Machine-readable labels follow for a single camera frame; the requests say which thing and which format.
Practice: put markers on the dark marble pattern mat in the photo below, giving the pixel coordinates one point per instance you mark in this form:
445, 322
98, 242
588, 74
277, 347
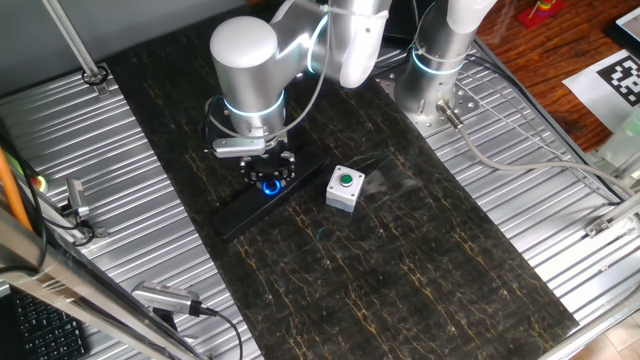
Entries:
400, 275

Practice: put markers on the white sheet with black marker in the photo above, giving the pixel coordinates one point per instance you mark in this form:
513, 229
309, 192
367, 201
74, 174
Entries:
595, 95

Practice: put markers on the silver camera on black stand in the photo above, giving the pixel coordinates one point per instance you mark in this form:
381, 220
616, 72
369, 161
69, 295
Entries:
162, 296

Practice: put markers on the black speaker bar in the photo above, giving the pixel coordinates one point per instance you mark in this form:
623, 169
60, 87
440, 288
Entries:
240, 220

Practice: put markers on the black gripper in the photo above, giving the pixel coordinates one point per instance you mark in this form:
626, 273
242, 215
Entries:
269, 161

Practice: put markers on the black keyboard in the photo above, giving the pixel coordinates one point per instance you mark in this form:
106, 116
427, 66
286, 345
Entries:
45, 330

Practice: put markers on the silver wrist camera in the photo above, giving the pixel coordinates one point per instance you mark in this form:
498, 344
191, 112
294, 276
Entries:
240, 147

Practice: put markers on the aluminium rail with bracket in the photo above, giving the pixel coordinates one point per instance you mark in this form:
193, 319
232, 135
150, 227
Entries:
612, 217

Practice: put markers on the dark tablet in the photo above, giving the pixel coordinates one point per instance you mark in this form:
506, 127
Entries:
625, 27

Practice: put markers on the red and yellow stop button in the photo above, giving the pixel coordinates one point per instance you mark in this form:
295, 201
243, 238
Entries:
40, 184

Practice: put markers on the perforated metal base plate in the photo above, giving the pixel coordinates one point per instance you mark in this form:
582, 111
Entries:
467, 105

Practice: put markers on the translucent plastic container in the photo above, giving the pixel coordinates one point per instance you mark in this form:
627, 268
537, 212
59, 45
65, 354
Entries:
622, 142

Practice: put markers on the aluminium frame beam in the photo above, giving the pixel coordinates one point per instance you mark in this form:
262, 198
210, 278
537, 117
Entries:
60, 285

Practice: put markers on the white box with green button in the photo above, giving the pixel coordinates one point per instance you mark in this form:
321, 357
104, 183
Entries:
340, 197

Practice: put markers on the orange pole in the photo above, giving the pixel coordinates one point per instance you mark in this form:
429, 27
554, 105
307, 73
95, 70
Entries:
11, 190

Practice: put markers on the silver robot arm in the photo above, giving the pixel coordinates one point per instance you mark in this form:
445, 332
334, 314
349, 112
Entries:
245, 65

